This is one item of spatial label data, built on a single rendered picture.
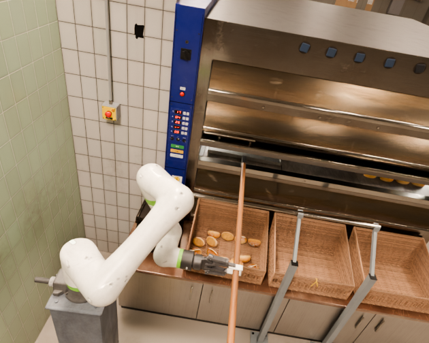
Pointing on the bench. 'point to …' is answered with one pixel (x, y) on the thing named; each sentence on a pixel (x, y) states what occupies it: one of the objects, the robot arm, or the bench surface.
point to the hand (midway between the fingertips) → (235, 269)
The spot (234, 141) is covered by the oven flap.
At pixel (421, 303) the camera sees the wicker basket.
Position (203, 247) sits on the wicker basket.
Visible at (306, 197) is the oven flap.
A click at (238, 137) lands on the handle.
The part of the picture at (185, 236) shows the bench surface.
